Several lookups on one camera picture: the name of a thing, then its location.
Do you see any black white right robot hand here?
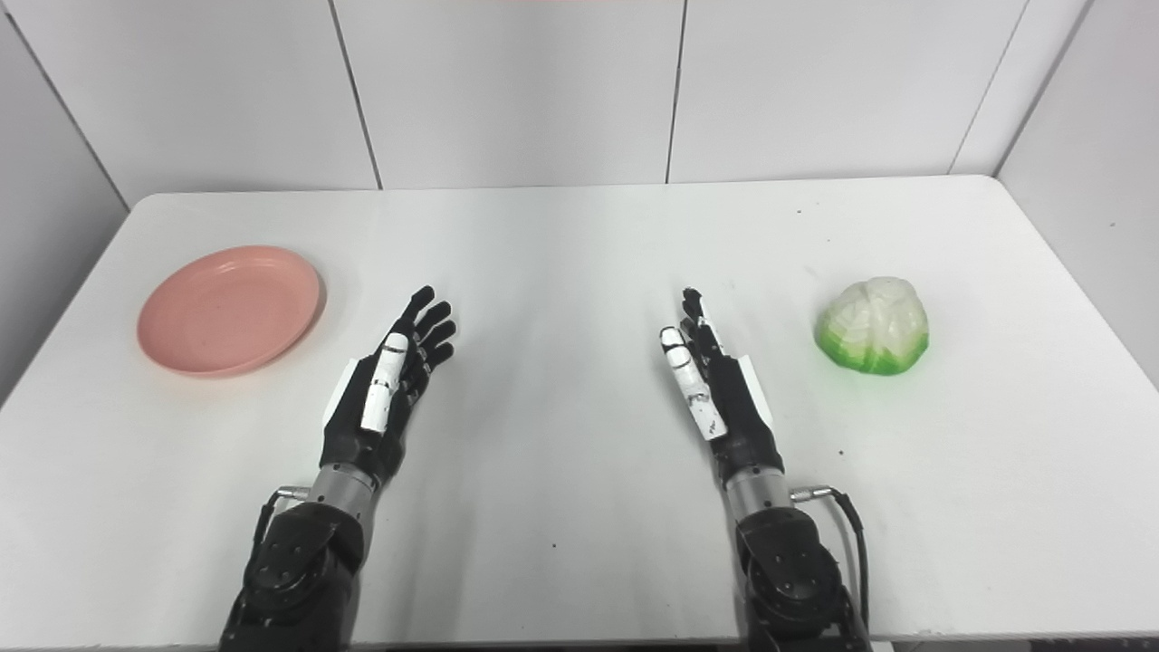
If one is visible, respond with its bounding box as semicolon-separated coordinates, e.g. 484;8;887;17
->
659;288;785;486

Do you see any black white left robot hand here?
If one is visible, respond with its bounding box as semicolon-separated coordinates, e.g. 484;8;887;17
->
320;286;457;485

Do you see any white green toy cabbage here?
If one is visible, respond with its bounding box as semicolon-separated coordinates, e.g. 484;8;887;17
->
816;276;931;377

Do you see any pink round plate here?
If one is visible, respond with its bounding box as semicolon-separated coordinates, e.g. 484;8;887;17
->
137;245;324;379

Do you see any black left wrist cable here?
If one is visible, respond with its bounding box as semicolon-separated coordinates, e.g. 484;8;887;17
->
254;486;313;555

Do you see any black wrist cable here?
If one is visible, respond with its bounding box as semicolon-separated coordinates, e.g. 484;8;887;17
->
790;485;872;635
254;486;313;555

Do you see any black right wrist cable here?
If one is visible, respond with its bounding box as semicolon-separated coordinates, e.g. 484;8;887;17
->
790;485;872;635

